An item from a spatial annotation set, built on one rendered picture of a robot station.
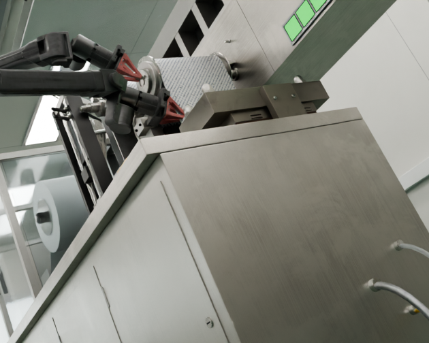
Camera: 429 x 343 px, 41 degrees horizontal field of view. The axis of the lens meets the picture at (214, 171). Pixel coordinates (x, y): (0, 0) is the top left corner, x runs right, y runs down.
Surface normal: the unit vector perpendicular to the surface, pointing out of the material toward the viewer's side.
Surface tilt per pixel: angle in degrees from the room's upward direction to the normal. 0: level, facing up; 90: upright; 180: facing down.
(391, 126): 90
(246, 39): 90
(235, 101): 90
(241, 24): 90
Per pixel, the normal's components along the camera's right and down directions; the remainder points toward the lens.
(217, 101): 0.44, -0.48
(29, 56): -0.29, -0.11
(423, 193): -0.81, 0.16
